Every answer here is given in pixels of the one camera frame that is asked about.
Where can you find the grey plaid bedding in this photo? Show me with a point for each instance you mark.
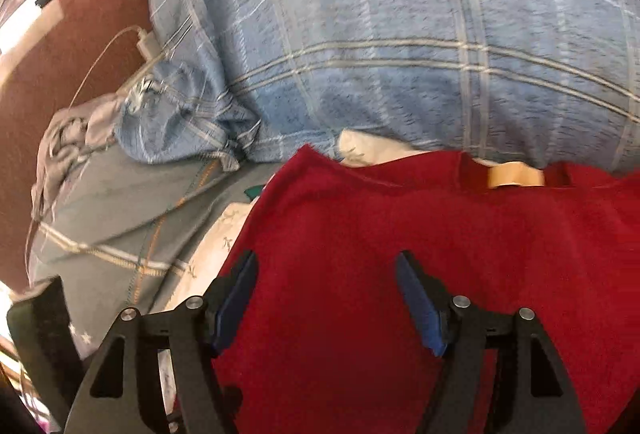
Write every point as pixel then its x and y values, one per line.
pixel 110 214

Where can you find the white charger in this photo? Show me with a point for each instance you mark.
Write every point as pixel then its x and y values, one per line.
pixel 149 45

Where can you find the red knit sweater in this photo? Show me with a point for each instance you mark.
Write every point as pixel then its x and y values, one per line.
pixel 390 264

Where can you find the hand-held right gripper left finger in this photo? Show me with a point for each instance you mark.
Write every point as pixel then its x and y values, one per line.
pixel 235 304

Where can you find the grey crumpled cloth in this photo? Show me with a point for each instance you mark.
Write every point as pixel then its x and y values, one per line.
pixel 70 139

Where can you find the white floral bedsheet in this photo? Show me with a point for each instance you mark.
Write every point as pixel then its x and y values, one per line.
pixel 215 244

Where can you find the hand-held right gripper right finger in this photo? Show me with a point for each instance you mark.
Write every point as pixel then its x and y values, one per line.
pixel 420 304

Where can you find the brown headboard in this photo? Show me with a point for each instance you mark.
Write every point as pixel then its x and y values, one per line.
pixel 45 104

